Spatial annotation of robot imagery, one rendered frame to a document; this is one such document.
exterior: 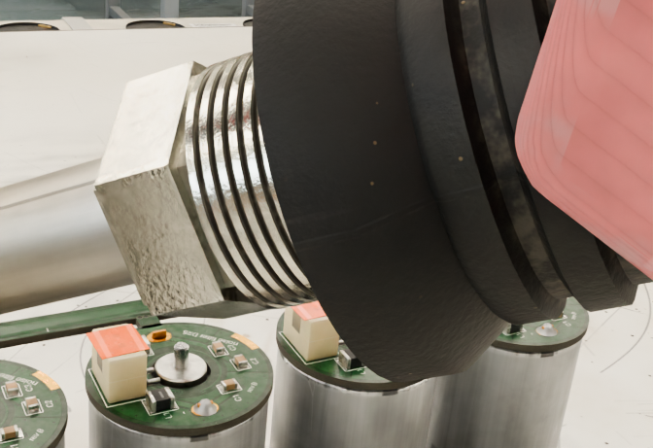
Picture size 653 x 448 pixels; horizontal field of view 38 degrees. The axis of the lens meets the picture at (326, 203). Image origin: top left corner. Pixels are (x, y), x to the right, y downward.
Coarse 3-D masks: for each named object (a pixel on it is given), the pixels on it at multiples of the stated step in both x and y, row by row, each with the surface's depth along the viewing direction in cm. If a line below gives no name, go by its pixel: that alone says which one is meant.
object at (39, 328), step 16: (112, 304) 14; (128, 304) 14; (16, 320) 14; (32, 320) 14; (48, 320) 14; (64, 320) 14; (80, 320) 14; (96, 320) 14; (112, 320) 14; (128, 320) 14; (144, 320) 14; (160, 320) 14; (0, 336) 13; (16, 336) 13; (32, 336) 13; (48, 336) 13; (64, 336) 14
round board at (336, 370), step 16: (288, 352) 13; (304, 368) 13; (320, 368) 13; (336, 368) 13; (352, 368) 13; (336, 384) 13; (352, 384) 13; (368, 384) 13; (384, 384) 13; (400, 384) 13
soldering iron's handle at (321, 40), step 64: (256, 0) 4; (320, 0) 4; (384, 0) 4; (448, 0) 4; (512, 0) 4; (256, 64) 4; (320, 64) 4; (384, 64) 4; (448, 64) 4; (512, 64) 4; (320, 128) 4; (384, 128) 4; (448, 128) 4; (512, 128) 4; (320, 192) 4; (384, 192) 4; (448, 192) 4; (512, 192) 4; (320, 256) 4; (384, 256) 4; (448, 256) 4; (512, 256) 4; (576, 256) 4; (384, 320) 4; (448, 320) 4; (512, 320) 5
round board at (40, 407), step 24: (0, 360) 13; (0, 384) 12; (24, 384) 12; (48, 384) 12; (0, 408) 12; (24, 408) 12; (48, 408) 12; (0, 432) 11; (24, 432) 11; (48, 432) 11
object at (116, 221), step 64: (192, 64) 5; (128, 128) 5; (192, 128) 5; (256, 128) 5; (0, 192) 6; (64, 192) 6; (128, 192) 5; (192, 192) 5; (256, 192) 5; (0, 256) 6; (64, 256) 6; (128, 256) 5; (192, 256) 5; (256, 256) 5
